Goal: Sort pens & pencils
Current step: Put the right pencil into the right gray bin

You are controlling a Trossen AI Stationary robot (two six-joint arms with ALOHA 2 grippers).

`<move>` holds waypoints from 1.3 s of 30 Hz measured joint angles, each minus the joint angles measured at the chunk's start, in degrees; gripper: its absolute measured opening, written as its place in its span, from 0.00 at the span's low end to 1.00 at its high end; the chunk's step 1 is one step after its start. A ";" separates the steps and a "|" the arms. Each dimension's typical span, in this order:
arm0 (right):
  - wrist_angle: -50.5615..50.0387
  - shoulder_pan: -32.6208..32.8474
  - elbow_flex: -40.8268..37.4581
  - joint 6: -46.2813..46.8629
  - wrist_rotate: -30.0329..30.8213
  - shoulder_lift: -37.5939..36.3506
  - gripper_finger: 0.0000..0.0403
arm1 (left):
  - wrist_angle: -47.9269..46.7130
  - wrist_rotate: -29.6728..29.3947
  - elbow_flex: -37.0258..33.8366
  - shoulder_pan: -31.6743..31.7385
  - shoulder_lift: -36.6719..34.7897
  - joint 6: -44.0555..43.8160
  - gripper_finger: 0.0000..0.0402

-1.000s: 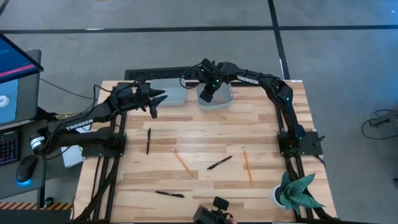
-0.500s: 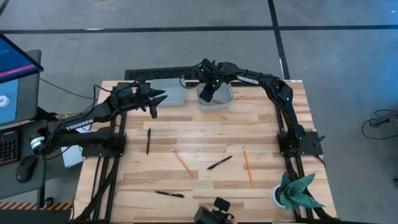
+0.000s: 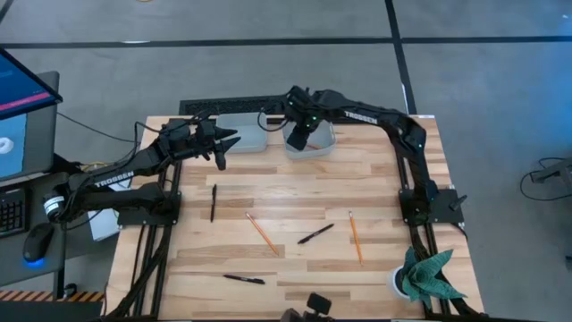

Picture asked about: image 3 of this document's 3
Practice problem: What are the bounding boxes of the black perforated floor mat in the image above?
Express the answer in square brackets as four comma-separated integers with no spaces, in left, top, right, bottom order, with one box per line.
[178,94,296,116]

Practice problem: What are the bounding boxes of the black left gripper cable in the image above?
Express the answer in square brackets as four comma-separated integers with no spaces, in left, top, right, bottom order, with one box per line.
[133,111,211,151]

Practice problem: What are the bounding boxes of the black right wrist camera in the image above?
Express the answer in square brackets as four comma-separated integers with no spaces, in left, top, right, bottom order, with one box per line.
[285,87,309,111]

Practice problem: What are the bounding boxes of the monitor with blue screen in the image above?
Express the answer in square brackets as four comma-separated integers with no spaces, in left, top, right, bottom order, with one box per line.
[0,47,63,122]

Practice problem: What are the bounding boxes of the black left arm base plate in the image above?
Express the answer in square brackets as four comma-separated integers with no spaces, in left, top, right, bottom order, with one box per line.
[116,190,182,227]

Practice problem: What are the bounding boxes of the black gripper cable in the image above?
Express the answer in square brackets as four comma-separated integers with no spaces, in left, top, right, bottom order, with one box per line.
[257,100,288,133]
[133,111,211,151]

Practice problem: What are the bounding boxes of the thin black floor cable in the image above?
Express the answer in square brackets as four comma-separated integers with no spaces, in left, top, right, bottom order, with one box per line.
[56,111,138,144]

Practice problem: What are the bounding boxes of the white box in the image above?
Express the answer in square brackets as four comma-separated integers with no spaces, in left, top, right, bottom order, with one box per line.
[88,178,135,242]

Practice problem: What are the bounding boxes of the dark grey desk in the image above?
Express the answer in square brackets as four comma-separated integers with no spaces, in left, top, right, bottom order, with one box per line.
[0,172,72,287]

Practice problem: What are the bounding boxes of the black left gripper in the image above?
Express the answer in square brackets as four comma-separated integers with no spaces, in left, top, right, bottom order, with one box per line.
[195,119,242,172]

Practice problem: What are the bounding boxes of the black keyboard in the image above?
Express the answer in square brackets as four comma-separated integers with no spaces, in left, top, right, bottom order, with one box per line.
[0,187,27,238]

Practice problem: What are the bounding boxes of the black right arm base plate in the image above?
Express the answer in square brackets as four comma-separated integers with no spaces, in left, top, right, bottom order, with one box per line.
[398,187,468,226]

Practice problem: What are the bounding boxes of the black pen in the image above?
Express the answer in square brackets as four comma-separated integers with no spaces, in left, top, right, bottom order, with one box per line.
[297,223,335,245]
[209,183,218,224]
[223,274,266,285]

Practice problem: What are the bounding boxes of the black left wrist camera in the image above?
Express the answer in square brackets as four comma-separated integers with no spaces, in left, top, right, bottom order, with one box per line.
[161,118,194,140]

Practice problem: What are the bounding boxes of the black computer mouse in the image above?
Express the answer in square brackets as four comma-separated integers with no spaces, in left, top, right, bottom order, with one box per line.
[21,222,56,264]

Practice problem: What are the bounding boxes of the computer monitor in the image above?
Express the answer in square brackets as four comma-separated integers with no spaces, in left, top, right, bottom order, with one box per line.
[0,70,61,182]

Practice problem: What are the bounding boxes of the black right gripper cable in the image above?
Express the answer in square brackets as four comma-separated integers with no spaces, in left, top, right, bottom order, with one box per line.
[257,100,288,133]

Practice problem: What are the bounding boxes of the grey stand foot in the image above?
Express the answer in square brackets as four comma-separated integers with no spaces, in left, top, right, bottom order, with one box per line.
[531,158,572,184]

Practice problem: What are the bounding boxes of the green fabric plant white pot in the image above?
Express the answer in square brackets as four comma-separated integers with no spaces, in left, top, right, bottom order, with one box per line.
[386,246,469,310]

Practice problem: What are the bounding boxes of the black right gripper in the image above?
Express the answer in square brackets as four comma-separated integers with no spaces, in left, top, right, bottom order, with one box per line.
[285,85,324,152]

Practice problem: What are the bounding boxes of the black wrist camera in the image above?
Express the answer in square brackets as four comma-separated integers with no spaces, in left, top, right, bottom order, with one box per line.
[161,118,194,140]
[285,87,309,111]

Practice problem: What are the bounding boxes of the black aluminium frame rails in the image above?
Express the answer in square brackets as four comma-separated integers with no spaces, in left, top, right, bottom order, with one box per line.
[397,133,488,318]
[106,160,184,318]

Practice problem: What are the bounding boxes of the translucent grey plastic bin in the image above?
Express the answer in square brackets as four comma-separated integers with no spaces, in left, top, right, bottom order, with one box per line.
[215,111,269,155]
[282,118,337,161]

